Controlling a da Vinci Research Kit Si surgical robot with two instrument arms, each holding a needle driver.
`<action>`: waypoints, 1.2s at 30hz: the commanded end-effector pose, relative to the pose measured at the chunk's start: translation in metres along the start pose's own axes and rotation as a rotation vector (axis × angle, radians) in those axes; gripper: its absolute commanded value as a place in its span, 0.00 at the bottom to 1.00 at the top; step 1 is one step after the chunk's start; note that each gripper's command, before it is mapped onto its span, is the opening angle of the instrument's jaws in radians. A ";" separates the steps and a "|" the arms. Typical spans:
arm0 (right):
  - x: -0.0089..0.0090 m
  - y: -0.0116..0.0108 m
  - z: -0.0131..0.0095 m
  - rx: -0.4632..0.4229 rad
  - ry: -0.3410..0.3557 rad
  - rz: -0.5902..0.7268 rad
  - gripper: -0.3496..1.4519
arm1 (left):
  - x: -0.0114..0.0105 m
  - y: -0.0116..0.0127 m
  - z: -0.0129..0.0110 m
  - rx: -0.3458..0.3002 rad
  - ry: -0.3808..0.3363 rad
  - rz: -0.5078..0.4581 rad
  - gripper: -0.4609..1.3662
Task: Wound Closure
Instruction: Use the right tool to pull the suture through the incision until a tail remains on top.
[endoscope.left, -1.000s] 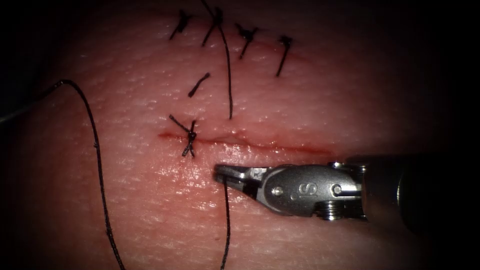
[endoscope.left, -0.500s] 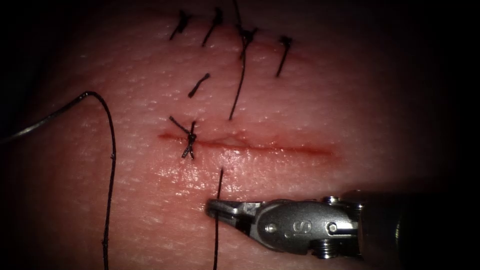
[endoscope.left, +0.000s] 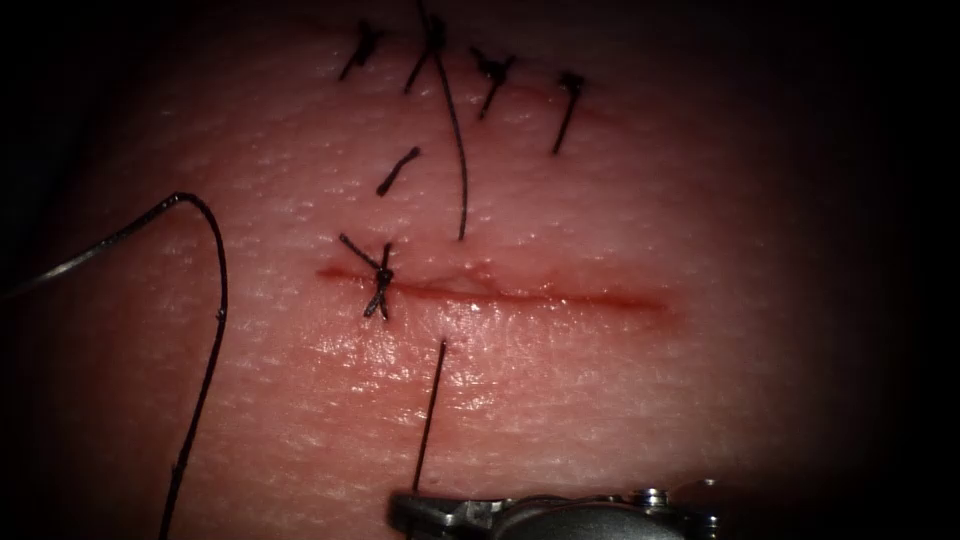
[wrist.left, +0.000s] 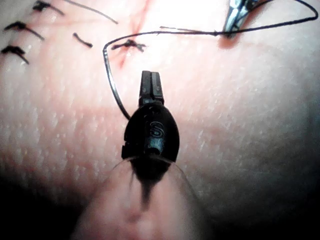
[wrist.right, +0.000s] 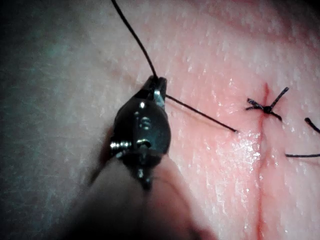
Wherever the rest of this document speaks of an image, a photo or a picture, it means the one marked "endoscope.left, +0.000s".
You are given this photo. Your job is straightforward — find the black stitching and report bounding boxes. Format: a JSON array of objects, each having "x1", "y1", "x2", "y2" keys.
[
  {"x1": 336, "y1": 0, "x2": 588, "y2": 243},
  {"x1": 338, "y1": 232, "x2": 396, "y2": 322}
]

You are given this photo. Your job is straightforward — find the right arm needle driver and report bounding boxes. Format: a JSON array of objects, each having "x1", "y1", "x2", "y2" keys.
[{"x1": 491, "y1": 478, "x2": 723, "y2": 540}]

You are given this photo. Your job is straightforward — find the short black thread piece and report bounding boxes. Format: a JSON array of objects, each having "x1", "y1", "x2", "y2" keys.
[{"x1": 375, "y1": 146, "x2": 423, "y2": 199}]

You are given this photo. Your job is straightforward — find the tissue pad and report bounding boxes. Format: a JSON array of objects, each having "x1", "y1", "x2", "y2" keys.
[{"x1": 14, "y1": 0, "x2": 886, "y2": 540}]

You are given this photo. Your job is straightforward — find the right arm needle driver jaw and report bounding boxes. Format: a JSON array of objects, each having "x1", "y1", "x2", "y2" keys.
[{"x1": 388, "y1": 491, "x2": 505, "y2": 540}]

